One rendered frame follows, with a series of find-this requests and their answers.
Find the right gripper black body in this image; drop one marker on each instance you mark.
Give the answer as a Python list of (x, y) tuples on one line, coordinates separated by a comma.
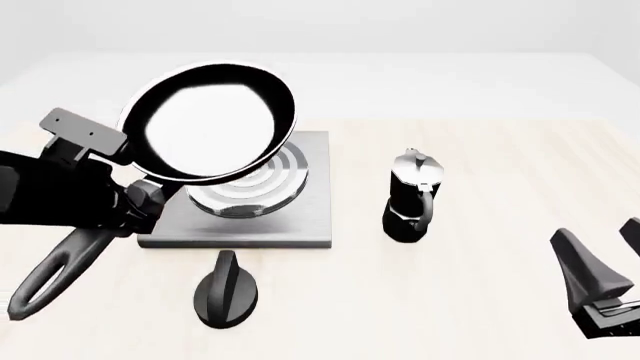
[(612, 318)]

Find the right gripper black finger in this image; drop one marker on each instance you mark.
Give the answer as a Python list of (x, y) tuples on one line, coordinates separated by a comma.
[(587, 270), (632, 234)]

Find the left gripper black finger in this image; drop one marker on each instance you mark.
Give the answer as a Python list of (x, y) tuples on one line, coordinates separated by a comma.
[(137, 227), (147, 195)]

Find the black frying pan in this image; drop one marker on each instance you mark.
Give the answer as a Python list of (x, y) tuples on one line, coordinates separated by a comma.
[(220, 80)]

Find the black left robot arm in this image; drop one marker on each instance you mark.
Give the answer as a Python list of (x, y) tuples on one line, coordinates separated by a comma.
[(45, 191)]

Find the round black stove knob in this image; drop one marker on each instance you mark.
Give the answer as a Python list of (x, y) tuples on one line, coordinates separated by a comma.
[(225, 296)]

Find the flat black stove plate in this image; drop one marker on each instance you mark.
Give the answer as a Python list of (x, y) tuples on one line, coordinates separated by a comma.
[(280, 221)]

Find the grey plate on black stalk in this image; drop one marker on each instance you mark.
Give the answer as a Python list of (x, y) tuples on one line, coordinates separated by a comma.
[(82, 129)]

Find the black and silver moka pot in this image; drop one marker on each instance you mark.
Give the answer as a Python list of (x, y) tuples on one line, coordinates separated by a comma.
[(407, 202)]

